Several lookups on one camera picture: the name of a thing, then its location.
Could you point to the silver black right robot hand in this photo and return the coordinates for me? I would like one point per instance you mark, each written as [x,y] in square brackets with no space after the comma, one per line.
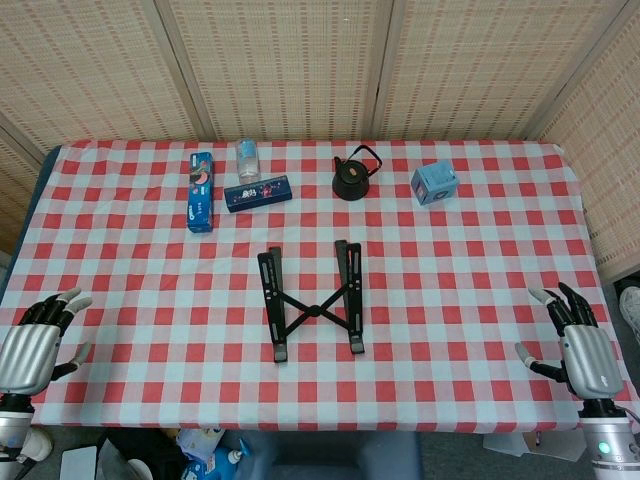
[590,360]

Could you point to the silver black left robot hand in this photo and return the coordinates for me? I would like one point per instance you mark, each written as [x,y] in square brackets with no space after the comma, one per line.
[25,355]

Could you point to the black folding laptop stand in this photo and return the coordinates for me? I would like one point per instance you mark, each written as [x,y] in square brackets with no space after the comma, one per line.
[272,285]

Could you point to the white shoe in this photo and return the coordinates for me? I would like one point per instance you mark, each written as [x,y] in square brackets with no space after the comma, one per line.
[631,312]

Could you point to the white paper sheet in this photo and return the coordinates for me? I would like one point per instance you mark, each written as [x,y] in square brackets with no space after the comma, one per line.
[78,464]

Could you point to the white round cup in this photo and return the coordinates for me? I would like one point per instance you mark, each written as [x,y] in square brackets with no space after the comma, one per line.
[140,471]

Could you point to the red white checkered tablecloth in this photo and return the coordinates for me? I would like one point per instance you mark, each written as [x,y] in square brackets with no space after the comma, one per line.
[450,275]

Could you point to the blue snack package bag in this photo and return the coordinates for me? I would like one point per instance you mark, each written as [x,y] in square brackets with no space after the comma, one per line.
[205,455]

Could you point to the light blue cube box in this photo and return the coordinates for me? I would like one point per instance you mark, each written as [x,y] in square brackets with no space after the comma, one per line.
[434,182]

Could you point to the blue Oreo cookie box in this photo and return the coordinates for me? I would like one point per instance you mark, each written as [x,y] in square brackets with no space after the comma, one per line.
[201,195]

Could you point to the blue grey chair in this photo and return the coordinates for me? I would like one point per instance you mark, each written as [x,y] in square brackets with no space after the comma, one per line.
[350,455]

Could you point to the dark blue long box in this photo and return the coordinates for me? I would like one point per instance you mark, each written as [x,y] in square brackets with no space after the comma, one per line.
[257,193]

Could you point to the clear plastic water bottle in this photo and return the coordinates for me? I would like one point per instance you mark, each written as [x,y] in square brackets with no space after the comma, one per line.
[248,162]

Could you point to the woven bamboo folding screen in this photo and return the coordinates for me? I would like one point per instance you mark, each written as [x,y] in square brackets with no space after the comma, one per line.
[300,65]

